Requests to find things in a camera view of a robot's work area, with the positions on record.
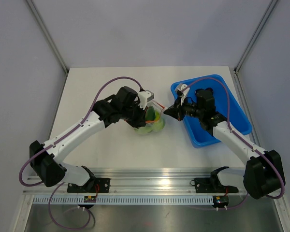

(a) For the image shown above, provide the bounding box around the white slotted cable duct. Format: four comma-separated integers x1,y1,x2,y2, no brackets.
33,195,214,205

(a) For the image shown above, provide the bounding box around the clear zip bag orange zipper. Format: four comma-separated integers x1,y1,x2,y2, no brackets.
134,100,165,133

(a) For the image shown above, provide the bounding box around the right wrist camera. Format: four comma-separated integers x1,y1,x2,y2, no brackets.
175,83,190,106

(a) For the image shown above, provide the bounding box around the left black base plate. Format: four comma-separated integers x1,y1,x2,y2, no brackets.
67,177,110,193

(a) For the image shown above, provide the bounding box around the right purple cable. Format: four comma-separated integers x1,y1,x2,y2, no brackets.
177,76,286,210

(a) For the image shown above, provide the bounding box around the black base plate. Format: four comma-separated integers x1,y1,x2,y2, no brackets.
190,177,239,194
67,177,110,193

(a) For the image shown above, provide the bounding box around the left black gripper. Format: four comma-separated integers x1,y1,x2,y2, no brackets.
121,101,148,129

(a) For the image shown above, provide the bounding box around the yellow star fruit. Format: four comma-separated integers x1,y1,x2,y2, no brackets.
155,111,160,121

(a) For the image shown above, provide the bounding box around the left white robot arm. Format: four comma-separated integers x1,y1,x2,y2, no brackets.
29,86,154,193

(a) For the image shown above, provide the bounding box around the dark avocado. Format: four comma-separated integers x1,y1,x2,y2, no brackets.
205,87,213,93

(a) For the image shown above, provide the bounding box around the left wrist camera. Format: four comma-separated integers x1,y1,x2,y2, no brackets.
138,90,154,109

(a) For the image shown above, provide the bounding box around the blue plastic bin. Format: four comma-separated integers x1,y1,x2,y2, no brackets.
164,74,252,148

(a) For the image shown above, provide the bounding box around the aluminium frame post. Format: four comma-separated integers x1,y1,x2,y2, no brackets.
234,0,280,75
24,0,69,76

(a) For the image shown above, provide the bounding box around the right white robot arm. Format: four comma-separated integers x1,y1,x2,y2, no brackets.
164,84,285,199

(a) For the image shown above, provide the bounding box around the aluminium mounting rail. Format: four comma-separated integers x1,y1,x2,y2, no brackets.
23,168,286,195

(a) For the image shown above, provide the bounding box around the green star fruit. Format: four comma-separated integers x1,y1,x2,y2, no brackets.
135,126,153,135

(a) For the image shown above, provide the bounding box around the left aluminium frame post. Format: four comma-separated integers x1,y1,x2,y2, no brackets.
24,0,69,76

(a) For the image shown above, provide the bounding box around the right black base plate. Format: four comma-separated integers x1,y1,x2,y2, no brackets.
190,177,239,194

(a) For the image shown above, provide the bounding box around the right aluminium frame post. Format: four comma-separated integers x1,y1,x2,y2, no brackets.
234,0,280,75

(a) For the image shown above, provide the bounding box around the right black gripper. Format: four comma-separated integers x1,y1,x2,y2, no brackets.
165,95,204,121

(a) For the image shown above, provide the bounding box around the light green apple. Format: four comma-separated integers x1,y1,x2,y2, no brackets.
152,118,165,132

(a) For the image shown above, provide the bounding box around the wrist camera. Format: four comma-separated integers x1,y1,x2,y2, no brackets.
175,83,190,106
138,90,154,109

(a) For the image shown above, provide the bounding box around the green cucumber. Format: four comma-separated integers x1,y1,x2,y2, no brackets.
145,106,156,121

